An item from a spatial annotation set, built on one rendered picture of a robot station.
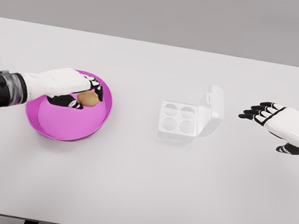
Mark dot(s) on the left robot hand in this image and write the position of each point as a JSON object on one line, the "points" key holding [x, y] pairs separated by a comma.
{"points": [[65, 82]]}

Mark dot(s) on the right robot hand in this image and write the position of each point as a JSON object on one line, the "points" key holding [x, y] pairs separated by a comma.
{"points": [[290, 127]]}

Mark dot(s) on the brown egg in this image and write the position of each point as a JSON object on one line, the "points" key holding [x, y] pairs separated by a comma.
{"points": [[88, 99]]}

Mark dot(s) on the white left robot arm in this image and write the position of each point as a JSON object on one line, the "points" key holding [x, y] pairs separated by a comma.
{"points": [[7, 88]]}

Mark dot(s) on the clear plastic egg box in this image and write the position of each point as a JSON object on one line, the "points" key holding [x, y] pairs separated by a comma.
{"points": [[176, 117]]}

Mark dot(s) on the pink round bowl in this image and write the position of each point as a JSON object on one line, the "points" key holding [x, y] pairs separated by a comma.
{"points": [[72, 125]]}

